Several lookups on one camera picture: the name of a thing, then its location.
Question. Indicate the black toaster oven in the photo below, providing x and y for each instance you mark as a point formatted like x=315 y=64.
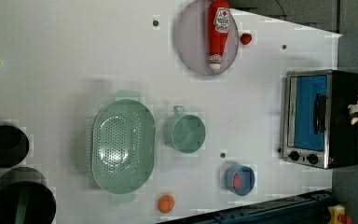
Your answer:
x=317 y=129

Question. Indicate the blue bowl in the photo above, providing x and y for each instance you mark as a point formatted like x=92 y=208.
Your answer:
x=247 y=179

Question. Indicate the red plush strawberry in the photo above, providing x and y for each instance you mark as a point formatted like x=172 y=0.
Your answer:
x=246 y=39

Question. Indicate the red fruit in bowl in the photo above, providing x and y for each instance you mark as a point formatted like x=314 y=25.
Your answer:
x=236 y=181

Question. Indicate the red ketchup bottle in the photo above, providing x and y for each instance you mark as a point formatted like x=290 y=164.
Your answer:
x=218 y=30

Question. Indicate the grey round plate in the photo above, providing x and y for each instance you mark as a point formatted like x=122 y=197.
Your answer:
x=191 y=35

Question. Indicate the orange ball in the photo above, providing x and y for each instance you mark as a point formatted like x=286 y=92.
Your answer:
x=166 y=203

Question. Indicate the green colander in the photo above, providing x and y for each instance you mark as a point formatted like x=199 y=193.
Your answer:
x=123 y=146

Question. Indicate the large black cylinder container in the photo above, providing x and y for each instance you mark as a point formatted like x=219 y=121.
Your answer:
x=41 y=207

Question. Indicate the green spatula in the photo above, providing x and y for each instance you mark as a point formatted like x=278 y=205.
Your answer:
x=22 y=205

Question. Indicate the small black cylinder container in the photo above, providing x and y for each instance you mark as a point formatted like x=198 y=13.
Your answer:
x=14 y=146

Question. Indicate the green cup with handle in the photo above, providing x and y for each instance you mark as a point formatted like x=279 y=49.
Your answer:
x=184 y=132

